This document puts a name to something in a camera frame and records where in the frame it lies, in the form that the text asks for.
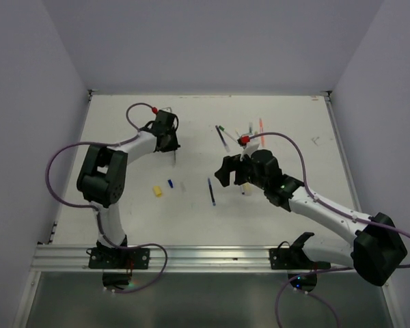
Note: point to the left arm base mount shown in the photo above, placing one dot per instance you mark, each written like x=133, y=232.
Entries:
x=119, y=256

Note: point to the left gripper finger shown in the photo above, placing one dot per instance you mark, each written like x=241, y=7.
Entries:
x=172, y=144
x=161, y=143

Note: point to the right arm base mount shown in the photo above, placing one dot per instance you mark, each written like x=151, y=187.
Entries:
x=289, y=257

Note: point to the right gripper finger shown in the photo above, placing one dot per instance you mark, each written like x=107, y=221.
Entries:
x=232, y=163
x=223, y=176

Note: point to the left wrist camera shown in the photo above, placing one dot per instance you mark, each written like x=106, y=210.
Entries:
x=169, y=110

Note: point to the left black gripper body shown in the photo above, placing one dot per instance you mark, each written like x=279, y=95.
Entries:
x=169, y=132

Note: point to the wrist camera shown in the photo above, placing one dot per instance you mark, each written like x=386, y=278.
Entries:
x=249, y=149
x=169, y=110

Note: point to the aluminium rail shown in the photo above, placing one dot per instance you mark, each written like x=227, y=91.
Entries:
x=175, y=259

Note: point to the green capped white marker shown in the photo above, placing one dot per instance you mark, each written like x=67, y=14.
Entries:
x=223, y=130

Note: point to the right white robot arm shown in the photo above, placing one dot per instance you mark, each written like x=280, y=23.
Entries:
x=368, y=244

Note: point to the purple pen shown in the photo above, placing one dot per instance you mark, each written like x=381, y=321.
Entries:
x=225, y=145

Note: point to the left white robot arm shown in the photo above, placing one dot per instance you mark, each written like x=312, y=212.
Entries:
x=102, y=177

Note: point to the blue pen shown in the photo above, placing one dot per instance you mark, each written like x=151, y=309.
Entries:
x=210, y=188

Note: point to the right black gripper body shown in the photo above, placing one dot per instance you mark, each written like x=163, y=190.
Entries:
x=247, y=174

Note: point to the orange highlighter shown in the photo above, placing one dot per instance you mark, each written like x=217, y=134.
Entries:
x=261, y=127

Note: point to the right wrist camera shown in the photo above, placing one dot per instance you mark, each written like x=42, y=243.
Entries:
x=249, y=149

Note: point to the yellow pen cap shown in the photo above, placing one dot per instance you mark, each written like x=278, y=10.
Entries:
x=157, y=191

